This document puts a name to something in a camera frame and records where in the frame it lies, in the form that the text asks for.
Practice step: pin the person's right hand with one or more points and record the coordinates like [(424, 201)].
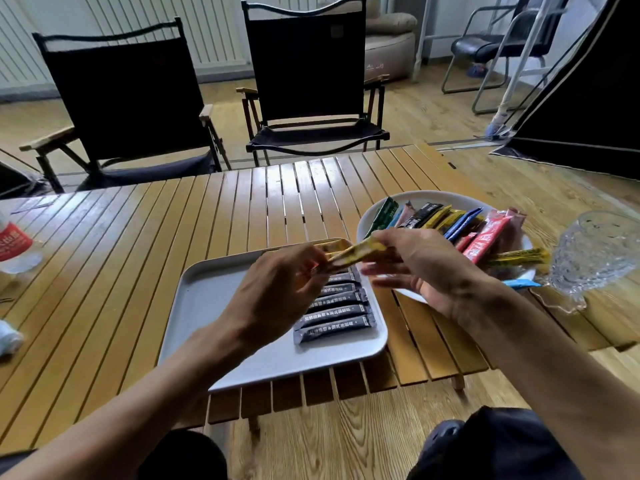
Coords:
[(435, 274)]

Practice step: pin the person's left hand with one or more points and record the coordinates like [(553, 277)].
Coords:
[(275, 294)]

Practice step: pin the grey rectangular tray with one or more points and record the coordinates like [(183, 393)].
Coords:
[(215, 304)]

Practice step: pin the row of sachets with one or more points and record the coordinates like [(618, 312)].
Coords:
[(335, 314)]

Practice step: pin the pile of sachets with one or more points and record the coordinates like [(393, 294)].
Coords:
[(487, 237)]

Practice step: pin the sachet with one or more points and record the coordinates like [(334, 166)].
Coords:
[(355, 252), (332, 244)]

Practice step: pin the person's left forearm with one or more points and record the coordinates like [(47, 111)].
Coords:
[(140, 414)]

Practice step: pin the person's right forearm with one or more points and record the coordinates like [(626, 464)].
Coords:
[(550, 374)]

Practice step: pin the person's left leg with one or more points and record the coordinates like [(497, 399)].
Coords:
[(190, 459)]

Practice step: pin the person's leg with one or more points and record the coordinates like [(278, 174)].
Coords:
[(190, 459), (500, 449)]

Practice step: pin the person's right leg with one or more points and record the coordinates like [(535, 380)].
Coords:
[(500, 449)]

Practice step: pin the white round bowl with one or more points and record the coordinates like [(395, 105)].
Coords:
[(450, 197)]

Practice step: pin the clear patterned glass cup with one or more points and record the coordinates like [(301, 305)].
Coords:
[(595, 254)]

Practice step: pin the small blue bundle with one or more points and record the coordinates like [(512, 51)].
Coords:
[(476, 70)]

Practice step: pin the beige inflatable sofa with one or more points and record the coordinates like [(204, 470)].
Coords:
[(390, 52)]

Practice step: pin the black office chair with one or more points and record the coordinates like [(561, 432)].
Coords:
[(472, 47)]

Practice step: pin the black fabric backdrop panel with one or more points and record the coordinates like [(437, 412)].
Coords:
[(590, 94), (17, 182)]

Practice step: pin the black folding chair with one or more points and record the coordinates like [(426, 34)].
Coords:
[(310, 59), (125, 94)]

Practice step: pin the small white pen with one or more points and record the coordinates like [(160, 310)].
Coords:
[(35, 203)]

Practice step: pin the clear bottle with red cap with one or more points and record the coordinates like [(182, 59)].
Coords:
[(15, 244)]

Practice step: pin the crumpled white tissue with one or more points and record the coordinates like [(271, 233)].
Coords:
[(10, 339)]

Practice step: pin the white metal frame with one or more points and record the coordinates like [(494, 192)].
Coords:
[(521, 59)]

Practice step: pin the white wall radiator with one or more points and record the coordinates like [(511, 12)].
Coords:
[(215, 29)]

